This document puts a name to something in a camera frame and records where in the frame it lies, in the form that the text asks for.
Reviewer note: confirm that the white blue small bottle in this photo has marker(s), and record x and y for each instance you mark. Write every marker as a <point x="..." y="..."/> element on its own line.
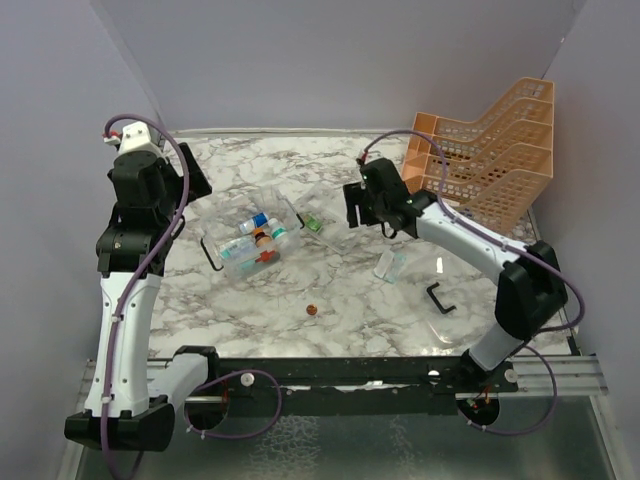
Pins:
<point x="256" y="221"/>

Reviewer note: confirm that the white green-label medicine bottle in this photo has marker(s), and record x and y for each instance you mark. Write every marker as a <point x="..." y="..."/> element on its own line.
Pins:
<point x="278" y="230"/>

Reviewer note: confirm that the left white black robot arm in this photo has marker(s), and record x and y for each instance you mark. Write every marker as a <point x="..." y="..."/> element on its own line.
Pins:
<point x="131" y="253"/>

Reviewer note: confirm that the small clear teal packet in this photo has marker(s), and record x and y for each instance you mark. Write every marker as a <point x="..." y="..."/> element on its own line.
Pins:
<point x="389" y="266"/>

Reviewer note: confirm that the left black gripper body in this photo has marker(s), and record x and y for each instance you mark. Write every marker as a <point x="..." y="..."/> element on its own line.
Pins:
<point x="176" y="187"/>

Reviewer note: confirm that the clear plastic box lid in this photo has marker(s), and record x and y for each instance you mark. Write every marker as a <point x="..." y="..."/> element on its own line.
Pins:
<point x="442" y="292"/>

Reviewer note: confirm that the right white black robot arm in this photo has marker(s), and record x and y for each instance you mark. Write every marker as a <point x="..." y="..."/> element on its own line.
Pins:
<point x="530" y="290"/>

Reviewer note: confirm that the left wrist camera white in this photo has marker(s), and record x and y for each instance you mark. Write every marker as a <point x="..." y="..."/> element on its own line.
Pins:
<point x="137" y="136"/>

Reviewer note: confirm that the green small packet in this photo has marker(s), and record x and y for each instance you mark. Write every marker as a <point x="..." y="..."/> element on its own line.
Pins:
<point x="313" y="224"/>

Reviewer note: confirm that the clear plastic medicine box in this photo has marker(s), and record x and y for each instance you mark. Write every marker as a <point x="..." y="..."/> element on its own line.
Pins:
<point x="244" y="235"/>

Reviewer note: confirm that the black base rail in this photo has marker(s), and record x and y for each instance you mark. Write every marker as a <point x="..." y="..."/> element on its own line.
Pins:
<point x="347" y="386"/>

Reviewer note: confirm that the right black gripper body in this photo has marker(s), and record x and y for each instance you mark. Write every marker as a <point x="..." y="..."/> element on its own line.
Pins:
<point x="376" y="209"/>

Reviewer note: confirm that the brown orange-cap medicine bottle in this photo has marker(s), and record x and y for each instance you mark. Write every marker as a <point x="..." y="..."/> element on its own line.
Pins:
<point x="261" y="238"/>

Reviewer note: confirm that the white blue gauze packet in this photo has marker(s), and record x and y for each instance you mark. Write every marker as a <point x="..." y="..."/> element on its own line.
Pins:
<point x="237" y="247"/>

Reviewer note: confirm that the orange plastic file organizer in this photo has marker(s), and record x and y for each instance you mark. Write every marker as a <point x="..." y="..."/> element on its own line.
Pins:
<point x="493" y="168"/>

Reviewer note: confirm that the black box handle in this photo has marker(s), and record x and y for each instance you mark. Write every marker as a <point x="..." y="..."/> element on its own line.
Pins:
<point x="209" y="257"/>

